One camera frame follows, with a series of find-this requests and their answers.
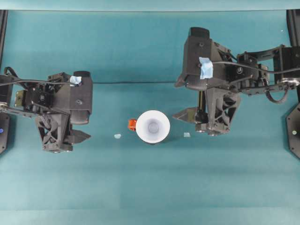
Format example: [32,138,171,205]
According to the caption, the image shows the white paper cup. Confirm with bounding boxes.
[136,109,171,144]

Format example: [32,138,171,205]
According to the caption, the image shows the black cup holder red handle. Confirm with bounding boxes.
[128,118,166,147]

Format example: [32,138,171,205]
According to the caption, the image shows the blue-green table cloth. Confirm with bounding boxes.
[0,9,300,225]

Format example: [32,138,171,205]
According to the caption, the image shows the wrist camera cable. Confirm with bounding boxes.
[210,60,300,75]
[3,67,78,86]

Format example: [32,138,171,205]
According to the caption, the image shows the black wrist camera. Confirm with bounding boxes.
[182,27,225,91]
[55,70,94,124]

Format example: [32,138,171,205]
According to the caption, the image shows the black frame post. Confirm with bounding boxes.
[0,10,9,68]
[286,9,300,49]

